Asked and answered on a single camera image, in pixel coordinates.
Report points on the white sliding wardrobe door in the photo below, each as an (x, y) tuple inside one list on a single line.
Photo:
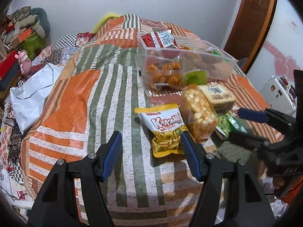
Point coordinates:
[(272, 40)]

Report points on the yellow foam tube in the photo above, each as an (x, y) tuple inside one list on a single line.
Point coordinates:
[(106, 19)]

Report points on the long cracker pack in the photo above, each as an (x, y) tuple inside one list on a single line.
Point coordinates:
[(220, 99)]

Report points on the yellow white snack bag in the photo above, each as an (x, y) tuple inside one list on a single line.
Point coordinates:
[(163, 127)]

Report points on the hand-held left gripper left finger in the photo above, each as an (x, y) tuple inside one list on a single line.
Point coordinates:
[(111, 153)]

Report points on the green snack packet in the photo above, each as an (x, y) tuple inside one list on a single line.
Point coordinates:
[(220, 54)]

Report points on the clear puffed snack pack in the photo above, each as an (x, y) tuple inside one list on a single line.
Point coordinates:
[(198, 113)]

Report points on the white plastic bag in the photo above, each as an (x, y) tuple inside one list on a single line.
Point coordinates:
[(33, 92)]

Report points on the grey bag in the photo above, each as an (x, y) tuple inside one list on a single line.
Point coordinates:
[(242, 65)]

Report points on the beige plush toy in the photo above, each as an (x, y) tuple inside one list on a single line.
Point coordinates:
[(26, 23)]

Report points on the orange ball snack packet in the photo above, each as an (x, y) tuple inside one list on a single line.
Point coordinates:
[(165, 73)]

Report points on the red snack bag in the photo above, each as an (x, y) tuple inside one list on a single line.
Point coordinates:
[(158, 39)]

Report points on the green jelly cup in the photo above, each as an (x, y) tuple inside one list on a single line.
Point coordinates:
[(196, 76)]

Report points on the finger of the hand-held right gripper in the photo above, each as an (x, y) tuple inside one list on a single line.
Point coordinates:
[(253, 115), (246, 140)]

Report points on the striped patchwork blanket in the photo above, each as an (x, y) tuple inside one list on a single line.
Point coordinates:
[(106, 87)]

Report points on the pink toy figure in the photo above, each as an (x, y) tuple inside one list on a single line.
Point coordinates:
[(23, 62)]

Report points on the grey cushion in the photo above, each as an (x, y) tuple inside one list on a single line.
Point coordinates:
[(43, 20)]

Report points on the checkered patchwork quilt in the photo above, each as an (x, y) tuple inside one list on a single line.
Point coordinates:
[(71, 42)]

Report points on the green pea packet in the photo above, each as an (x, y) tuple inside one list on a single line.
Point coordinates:
[(230, 124)]

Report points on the clear plastic container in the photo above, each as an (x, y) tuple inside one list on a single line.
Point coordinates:
[(165, 52)]

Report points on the person's right hand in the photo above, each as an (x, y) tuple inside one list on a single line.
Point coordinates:
[(278, 182)]

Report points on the grey box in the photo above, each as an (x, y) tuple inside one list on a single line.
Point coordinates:
[(9, 80)]

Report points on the orange box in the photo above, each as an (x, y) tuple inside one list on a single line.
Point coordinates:
[(22, 37)]

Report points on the patterned dark cloth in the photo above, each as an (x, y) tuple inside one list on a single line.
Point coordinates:
[(19, 13)]

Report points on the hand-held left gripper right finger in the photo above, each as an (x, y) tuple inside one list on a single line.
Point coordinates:
[(189, 151)]

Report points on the wooden door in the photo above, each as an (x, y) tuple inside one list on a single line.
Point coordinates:
[(253, 16)]

